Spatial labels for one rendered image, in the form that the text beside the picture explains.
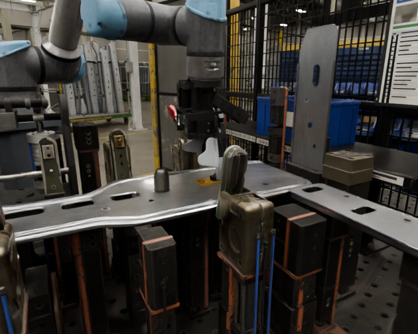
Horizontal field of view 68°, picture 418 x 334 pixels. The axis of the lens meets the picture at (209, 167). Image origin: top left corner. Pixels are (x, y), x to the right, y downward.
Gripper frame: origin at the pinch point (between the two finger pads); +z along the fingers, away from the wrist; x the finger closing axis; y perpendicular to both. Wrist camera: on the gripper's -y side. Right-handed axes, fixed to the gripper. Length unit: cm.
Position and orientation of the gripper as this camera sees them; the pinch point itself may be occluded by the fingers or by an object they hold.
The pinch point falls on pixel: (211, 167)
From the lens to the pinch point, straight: 72.1
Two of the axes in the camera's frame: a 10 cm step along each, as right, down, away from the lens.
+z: -0.2, 9.2, 3.9
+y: -9.1, 1.4, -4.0
